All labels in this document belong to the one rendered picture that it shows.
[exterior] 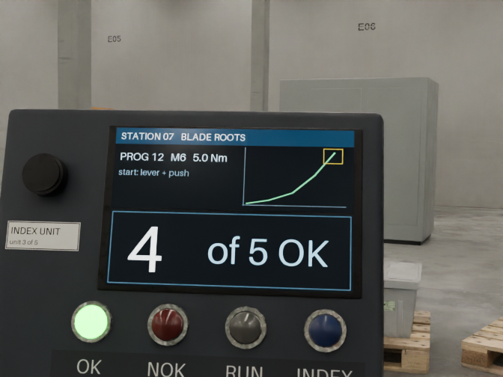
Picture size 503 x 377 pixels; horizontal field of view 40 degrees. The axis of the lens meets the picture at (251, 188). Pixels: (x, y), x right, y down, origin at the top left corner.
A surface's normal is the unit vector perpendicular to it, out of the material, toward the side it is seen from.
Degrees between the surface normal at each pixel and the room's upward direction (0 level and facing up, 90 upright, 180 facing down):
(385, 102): 90
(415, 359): 90
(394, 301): 95
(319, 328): 73
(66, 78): 90
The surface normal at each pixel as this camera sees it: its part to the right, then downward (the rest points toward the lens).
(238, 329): -0.16, -0.16
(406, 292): -0.26, 0.16
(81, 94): 0.93, 0.04
